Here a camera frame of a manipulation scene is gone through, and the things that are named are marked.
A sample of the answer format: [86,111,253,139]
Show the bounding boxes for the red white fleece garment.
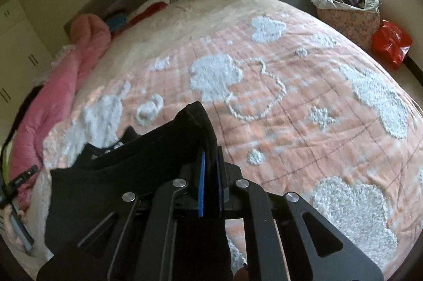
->
[127,0,171,24]

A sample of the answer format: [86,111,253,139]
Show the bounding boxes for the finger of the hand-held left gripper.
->
[5,165,39,194]

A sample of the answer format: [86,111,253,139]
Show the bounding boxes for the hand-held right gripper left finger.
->
[36,149,207,281]

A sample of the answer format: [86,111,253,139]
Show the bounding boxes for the pink white tufted bed blanket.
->
[25,0,423,281]

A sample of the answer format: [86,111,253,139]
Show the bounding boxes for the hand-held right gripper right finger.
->
[215,146,385,281]

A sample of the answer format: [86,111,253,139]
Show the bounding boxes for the black printed garment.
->
[49,101,233,281]

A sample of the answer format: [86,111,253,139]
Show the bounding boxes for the person's right hand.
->
[233,263,249,281]

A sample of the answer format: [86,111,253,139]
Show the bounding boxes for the black strap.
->
[0,85,45,169]

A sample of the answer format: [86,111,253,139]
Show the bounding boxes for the person's left hand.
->
[2,206,33,256]

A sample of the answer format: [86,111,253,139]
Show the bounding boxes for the red plastic bag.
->
[372,20,413,68]

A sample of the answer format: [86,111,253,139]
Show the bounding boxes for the floral storage box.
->
[315,5,380,50]

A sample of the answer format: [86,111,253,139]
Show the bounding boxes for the pink quilt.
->
[8,13,111,209]

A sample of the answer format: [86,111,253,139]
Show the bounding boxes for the teal pink folded clothing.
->
[104,0,129,32]

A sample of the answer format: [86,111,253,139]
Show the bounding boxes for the cream wardrobe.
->
[0,0,55,149]

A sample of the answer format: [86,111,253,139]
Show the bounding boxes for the white lace cloth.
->
[33,45,78,85]

